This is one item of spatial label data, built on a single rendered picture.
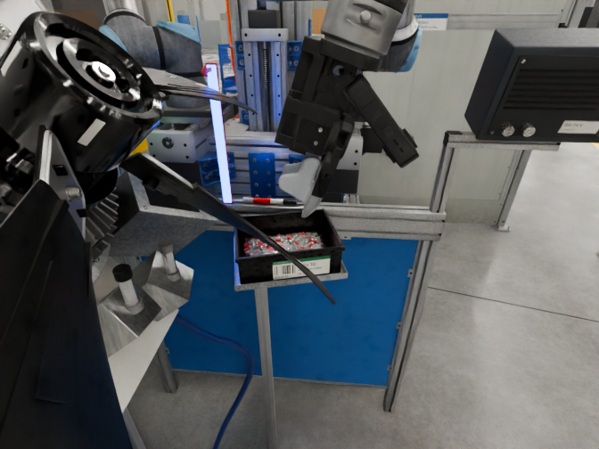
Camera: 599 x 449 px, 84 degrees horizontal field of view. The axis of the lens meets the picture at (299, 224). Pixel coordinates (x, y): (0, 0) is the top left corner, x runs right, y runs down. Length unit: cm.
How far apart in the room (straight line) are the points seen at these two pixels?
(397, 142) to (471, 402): 133
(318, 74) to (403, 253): 66
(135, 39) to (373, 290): 98
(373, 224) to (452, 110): 158
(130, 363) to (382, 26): 52
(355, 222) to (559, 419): 117
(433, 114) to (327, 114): 197
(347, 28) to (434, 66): 192
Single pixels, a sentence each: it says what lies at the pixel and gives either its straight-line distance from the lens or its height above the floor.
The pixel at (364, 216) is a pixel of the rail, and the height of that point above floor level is 84.
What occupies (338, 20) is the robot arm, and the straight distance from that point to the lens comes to 38.
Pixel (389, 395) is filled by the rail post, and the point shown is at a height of 10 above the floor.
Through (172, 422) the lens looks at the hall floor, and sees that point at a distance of 150.
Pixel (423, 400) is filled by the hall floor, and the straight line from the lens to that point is 155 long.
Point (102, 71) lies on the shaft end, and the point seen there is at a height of 122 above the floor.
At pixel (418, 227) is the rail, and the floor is 82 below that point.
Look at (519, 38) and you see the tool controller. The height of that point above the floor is 124.
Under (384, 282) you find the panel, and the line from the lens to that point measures 101.
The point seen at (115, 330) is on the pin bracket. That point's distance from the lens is 47.
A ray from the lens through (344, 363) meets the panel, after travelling 127.
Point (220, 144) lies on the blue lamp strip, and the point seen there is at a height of 102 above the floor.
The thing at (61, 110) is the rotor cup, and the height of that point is 120.
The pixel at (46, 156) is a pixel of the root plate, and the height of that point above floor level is 118.
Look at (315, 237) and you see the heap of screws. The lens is 78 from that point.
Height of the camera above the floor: 126
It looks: 31 degrees down
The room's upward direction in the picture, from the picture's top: straight up
